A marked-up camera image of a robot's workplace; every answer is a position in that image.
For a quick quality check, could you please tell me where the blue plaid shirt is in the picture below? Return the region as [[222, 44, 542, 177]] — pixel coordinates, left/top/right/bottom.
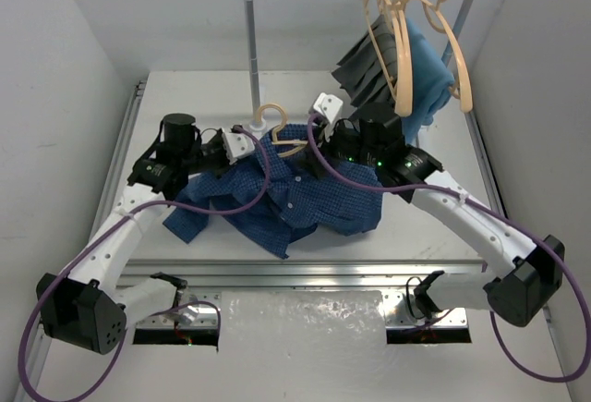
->
[[176, 135, 382, 259]]

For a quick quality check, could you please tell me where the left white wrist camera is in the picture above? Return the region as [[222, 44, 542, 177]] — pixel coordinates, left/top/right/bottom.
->
[[222, 128, 256, 165]]

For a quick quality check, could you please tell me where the beige hanger with blue garment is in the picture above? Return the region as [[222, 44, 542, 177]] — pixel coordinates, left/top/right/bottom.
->
[[383, 0, 414, 117]]

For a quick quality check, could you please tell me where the beige hanger with grey garment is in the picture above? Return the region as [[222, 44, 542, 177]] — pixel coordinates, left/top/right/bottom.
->
[[362, 0, 413, 116]]

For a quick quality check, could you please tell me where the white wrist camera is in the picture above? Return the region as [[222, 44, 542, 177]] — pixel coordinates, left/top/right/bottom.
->
[[222, 128, 256, 165], [309, 92, 344, 126]]

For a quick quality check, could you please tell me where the grey hanging garment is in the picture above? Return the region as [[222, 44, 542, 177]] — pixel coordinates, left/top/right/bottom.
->
[[332, 15, 396, 107]]

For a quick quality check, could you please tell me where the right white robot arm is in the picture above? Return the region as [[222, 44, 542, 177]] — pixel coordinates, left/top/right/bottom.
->
[[308, 104, 564, 327]]

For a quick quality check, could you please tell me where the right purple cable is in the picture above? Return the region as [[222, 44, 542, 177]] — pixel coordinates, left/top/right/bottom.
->
[[307, 113, 579, 384]]

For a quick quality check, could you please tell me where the beige plastic hanger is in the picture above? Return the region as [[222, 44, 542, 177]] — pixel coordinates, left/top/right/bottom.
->
[[255, 103, 308, 158]]

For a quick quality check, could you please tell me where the empty beige hanger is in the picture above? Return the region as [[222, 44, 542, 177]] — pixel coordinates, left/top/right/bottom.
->
[[423, 0, 473, 114]]

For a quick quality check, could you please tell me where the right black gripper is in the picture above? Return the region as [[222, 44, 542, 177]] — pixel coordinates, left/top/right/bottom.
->
[[294, 113, 382, 177]]

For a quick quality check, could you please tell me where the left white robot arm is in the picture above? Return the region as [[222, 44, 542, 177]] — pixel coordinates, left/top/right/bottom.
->
[[36, 113, 229, 355]]

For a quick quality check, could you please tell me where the light blue hanging garment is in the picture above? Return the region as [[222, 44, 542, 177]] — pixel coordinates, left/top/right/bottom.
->
[[402, 18, 454, 144]]

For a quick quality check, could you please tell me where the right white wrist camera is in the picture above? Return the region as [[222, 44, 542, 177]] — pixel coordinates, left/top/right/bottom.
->
[[309, 92, 344, 126]]

